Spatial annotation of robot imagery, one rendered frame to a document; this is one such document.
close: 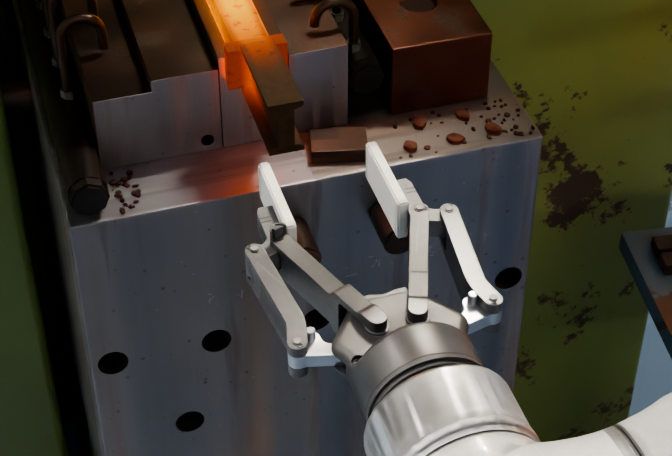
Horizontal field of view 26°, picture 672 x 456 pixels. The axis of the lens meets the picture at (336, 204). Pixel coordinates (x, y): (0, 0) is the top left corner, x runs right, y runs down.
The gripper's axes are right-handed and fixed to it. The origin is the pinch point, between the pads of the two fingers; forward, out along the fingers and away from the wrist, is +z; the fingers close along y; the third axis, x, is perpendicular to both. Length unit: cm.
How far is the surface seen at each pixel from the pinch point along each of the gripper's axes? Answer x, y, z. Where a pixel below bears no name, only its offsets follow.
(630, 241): -27.6, 34.1, 17.1
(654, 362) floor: -99, 70, 62
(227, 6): 1.2, -1.4, 22.9
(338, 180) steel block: -8.6, 4.1, 11.4
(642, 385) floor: -99, 66, 58
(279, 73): 2.2, -0.3, 11.5
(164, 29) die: -0.5, -6.3, 23.9
